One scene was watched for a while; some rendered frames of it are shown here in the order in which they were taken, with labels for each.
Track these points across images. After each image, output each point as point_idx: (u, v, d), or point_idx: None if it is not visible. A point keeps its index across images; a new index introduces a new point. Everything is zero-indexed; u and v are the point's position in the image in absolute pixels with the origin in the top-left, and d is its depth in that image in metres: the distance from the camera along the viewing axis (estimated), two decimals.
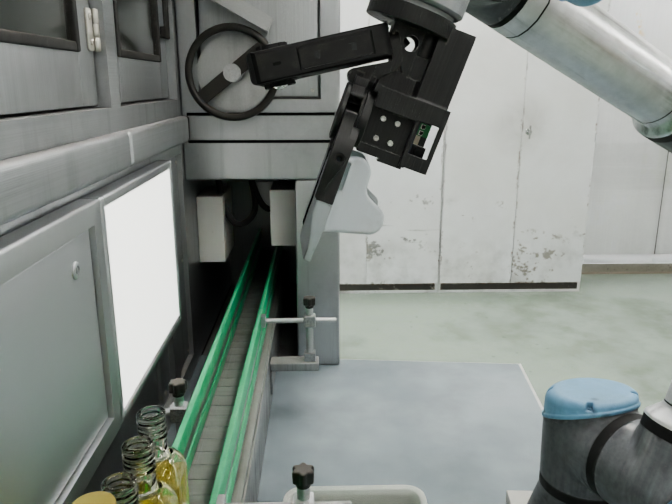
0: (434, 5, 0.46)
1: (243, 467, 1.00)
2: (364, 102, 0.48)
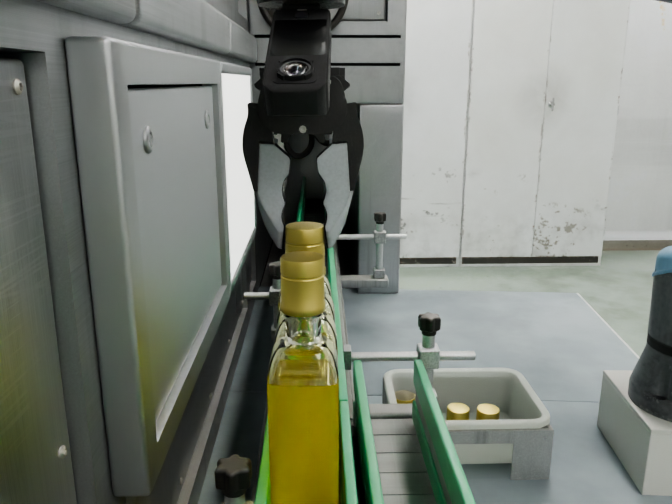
0: None
1: None
2: (342, 88, 0.52)
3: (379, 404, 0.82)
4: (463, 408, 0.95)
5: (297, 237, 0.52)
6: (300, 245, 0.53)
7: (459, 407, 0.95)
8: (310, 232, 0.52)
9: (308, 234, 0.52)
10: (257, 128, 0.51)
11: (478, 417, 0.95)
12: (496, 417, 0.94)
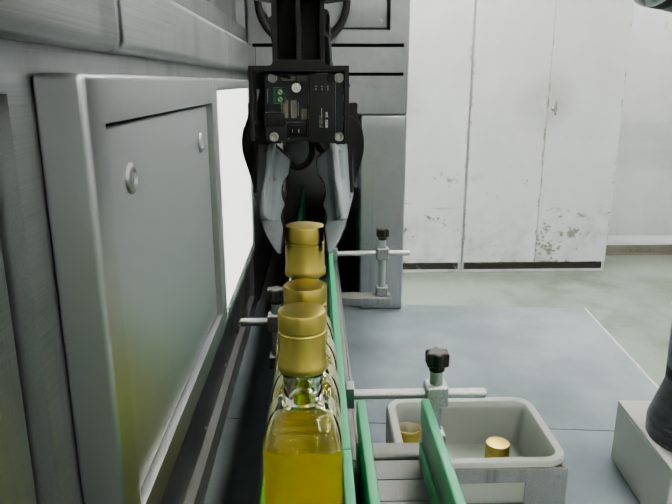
0: None
1: (344, 377, 0.96)
2: (261, 88, 0.50)
3: (384, 443, 0.77)
4: (308, 222, 0.55)
5: (297, 299, 0.48)
6: None
7: (305, 224, 0.54)
8: (311, 293, 0.48)
9: (309, 296, 0.48)
10: None
11: (487, 451, 0.90)
12: (506, 452, 0.89)
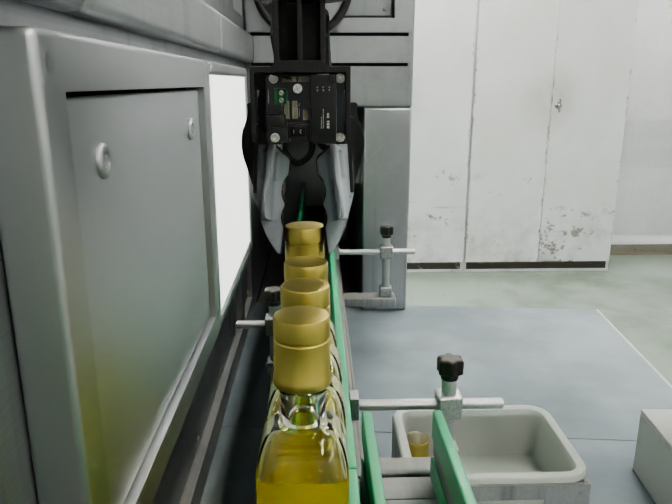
0: None
1: (347, 384, 0.90)
2: (260, 89, 0.50)
3: (391, 458, 0.71)
4: (310, 258, 0.49)
5: (296, 301, 0.41)
6: None
7: (307, 260, 0.48)
8: (312, 295, 0.41)
9: (310, 298, 0.41)
10: None
11: (312, 241, 0.53)
12: (321, 230, 0.55)
